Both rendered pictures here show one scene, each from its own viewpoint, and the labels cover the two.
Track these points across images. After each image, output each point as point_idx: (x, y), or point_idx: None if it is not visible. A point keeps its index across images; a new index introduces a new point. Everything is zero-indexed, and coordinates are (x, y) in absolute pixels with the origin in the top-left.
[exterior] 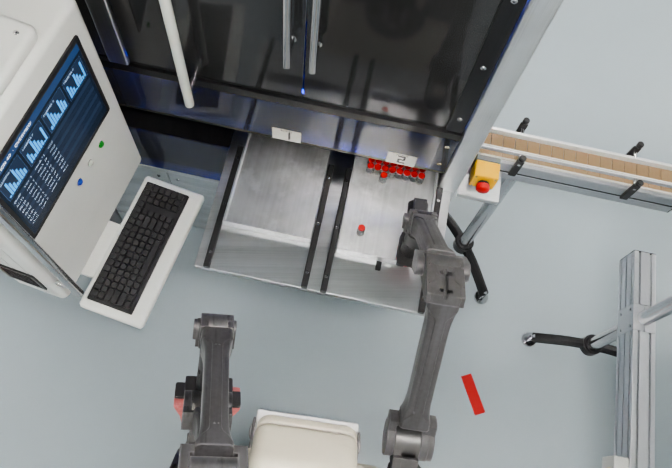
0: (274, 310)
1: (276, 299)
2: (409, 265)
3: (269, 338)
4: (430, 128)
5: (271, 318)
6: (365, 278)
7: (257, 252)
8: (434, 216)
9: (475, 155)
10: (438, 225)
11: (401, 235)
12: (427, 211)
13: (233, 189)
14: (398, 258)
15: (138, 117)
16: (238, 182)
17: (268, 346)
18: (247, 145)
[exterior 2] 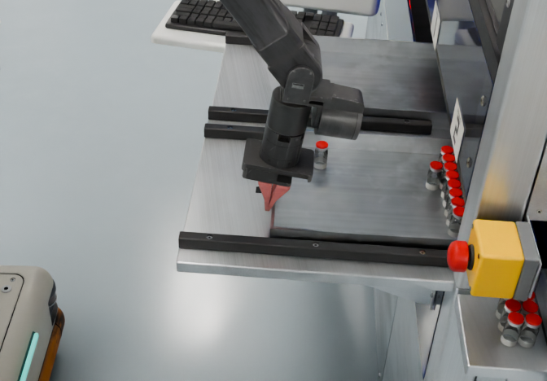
0: (274, 376)
1: (292, 377)
2: (245, 151)
3: (229, 375)
4: (489, 31)
5: (260, 374)
6: (238, 177)
7: (258, 76)
8: (299, 37)
9: (491, 146)
10: (371, 264)
11: (305, 148)
12: (317, 56)
13: (345, 41)
14: (256, 140)
15: None
16: (362, 54)
17: (216, 375)
18: (424, 56)
